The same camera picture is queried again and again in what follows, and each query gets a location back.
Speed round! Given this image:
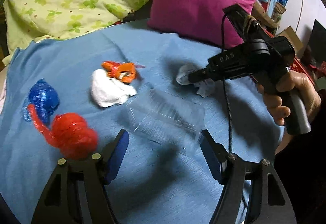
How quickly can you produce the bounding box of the clear plastic clamshell container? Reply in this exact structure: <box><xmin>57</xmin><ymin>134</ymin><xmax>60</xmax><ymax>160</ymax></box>
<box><xmin>127</xmin><ymin>89</ymin><xmax>205</xmax><ymax>156</ymax></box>

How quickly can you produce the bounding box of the red plastic bag trash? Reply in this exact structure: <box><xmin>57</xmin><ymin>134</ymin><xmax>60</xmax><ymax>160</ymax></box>
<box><xmin>28</xmin><ymin>104</ymin><xmax>98</xmax><ymax>160</ymax></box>

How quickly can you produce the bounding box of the blue plastic bag trash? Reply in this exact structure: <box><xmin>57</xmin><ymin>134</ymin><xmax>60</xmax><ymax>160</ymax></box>
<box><xmin>21</xmin><ymin>79</ymin><xmax>60</xmax><ymax>125</ymax></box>

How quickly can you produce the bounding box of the blue bed blanket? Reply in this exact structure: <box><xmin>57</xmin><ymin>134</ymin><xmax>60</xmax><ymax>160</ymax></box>
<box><xmin>1</xmin><ymin>20</ymin><xmax>284</xmax><ymax>223</ymax></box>

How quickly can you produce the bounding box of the clear plastic bag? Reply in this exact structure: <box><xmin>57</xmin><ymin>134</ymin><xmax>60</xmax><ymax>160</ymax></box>
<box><xmin>176</xmin><ymin>63</ymin><xmax>216</xmax><ymax>98</ymax></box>

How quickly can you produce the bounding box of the orange plastic wrapper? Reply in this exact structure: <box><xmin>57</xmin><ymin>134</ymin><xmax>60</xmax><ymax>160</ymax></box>
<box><xmin>102</xmin><ymin>61</ymin><xmax>145</xmax><ymax>84</ymax></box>

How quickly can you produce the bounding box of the person right hand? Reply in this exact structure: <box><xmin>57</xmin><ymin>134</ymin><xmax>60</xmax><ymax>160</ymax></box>
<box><xmin>258</xmin><ymin>71</ymin><xmax>322</xmax><ymax>126</ymax></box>

